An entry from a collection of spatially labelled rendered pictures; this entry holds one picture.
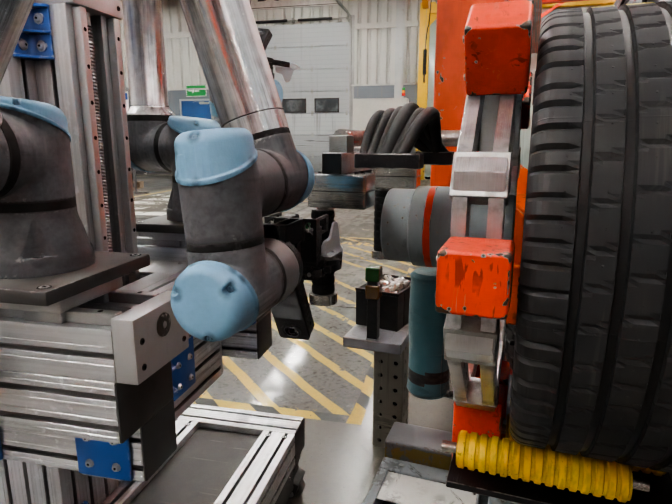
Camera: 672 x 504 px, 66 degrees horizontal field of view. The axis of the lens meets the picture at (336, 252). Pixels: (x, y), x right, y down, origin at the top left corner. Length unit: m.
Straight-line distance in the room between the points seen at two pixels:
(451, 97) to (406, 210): 0.58
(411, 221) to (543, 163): 0.32
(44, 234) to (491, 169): 0.58
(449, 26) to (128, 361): 1.07
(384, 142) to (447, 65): 0.71
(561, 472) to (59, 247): 0.78
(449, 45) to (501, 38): 0.74
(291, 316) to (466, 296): 0.24
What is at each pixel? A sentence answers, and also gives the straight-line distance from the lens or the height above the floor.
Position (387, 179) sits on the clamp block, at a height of 0.92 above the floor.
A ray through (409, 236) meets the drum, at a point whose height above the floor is 0.84.
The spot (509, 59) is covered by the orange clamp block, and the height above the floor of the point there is 1.09.
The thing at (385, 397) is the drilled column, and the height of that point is 0.18.
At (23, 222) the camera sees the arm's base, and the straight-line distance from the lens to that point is 0.80.
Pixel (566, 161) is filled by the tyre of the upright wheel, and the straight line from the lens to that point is 0.59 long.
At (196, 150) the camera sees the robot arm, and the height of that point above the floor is 0.99.
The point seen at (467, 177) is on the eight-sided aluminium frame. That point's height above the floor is 0.95.
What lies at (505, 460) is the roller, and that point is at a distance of 0.89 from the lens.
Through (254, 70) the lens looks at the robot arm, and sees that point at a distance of 0.61.
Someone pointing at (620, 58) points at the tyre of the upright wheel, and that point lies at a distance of 0.67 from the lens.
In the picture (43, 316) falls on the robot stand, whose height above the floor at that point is 0.77.
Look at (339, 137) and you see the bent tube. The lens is 0.75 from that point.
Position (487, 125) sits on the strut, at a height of 1.02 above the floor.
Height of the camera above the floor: 1.00
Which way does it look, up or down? 12 degrees down
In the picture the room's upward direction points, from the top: straight up
